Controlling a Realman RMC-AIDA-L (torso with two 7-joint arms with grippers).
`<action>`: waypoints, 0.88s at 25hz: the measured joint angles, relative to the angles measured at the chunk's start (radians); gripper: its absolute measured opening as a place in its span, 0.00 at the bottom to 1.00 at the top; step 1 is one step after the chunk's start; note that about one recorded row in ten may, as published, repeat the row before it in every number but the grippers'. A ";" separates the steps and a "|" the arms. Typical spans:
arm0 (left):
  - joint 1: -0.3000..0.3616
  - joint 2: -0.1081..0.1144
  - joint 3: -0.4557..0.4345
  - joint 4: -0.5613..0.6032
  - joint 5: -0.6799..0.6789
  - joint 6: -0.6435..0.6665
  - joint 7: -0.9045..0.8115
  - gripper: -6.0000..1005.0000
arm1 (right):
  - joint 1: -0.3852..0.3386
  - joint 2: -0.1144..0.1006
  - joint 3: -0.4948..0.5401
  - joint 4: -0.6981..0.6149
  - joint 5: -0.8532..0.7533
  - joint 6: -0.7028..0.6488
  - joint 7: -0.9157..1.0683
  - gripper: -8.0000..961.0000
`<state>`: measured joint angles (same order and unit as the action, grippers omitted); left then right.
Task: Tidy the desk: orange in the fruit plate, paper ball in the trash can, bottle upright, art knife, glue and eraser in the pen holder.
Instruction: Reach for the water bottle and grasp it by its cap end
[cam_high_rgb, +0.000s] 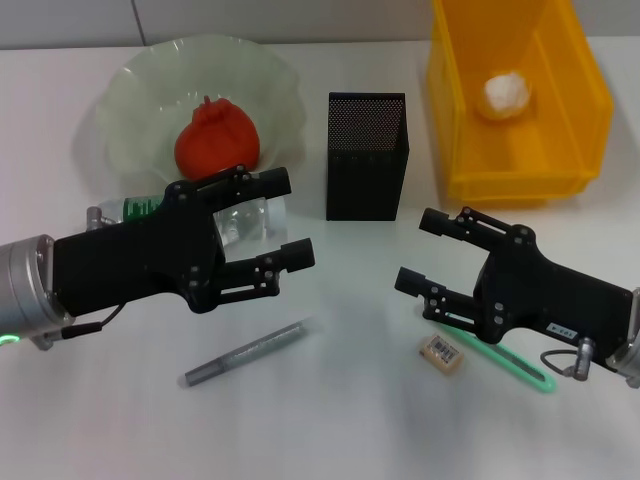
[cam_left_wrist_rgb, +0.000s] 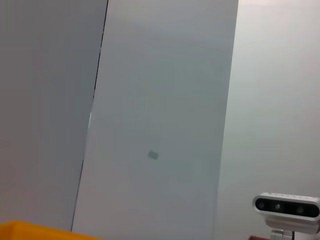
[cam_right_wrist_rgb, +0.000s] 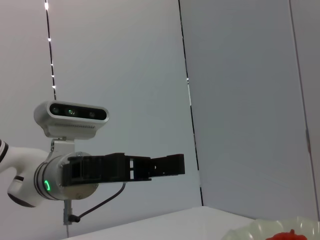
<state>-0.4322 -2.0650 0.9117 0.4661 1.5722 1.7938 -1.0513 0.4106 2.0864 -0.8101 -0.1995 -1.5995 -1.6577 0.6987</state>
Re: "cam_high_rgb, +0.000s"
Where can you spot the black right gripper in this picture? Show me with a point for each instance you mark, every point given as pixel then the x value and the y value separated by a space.
pixel 540 295

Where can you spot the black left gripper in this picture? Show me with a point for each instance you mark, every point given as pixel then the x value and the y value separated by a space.
pixel 140 260

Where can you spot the clear water bottle green label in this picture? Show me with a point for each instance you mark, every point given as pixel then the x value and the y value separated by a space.
pixel 250 220

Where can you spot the red-orange fruit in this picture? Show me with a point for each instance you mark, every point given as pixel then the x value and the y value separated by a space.
pixel 215 140

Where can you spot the white paper ball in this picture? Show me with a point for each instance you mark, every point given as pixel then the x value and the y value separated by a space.
pixel 505 95

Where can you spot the black mesh pen holder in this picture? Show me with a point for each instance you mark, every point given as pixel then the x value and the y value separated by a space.
pixel 367 190

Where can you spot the beige eraser with barcode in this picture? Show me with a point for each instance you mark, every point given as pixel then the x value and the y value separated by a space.
pixel 440 354

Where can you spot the grey glitter pen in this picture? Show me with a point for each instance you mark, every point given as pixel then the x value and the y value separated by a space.
pixel 250 350

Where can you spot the mint green utility knife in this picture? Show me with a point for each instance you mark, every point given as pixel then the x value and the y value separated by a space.
pixel 520 370

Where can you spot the pale green wavy glass plate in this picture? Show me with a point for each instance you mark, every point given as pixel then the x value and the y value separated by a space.
pixel 150 100

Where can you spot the yellow plastic bin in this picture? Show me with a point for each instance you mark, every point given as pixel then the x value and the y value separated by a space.
pixel 550 165

